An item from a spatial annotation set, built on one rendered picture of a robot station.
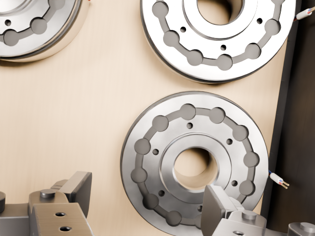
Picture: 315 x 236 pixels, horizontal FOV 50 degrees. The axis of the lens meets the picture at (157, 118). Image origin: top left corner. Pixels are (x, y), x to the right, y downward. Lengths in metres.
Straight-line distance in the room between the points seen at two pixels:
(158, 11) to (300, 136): 0.13
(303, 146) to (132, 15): 0.15
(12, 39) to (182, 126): 0.13
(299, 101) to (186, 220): 0.12
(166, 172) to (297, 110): 0.10
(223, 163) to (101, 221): 0.11
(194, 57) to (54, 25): 0.09
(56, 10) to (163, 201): 0.15
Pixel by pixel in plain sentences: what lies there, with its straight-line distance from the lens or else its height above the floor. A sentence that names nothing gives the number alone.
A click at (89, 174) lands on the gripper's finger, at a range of 0.16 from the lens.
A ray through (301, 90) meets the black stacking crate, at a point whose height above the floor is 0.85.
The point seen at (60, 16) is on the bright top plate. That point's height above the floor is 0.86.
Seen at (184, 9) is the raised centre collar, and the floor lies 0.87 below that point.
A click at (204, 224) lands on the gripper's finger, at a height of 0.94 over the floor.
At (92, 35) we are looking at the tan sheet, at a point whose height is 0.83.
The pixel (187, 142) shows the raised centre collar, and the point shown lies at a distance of 0.22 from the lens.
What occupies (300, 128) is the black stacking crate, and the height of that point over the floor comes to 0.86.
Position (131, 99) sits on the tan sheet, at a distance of 0.26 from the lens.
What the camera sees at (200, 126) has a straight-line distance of 0.23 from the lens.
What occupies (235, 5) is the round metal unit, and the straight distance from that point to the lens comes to 0.25.
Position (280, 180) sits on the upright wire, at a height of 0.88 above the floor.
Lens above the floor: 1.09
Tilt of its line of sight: 85 degrees down
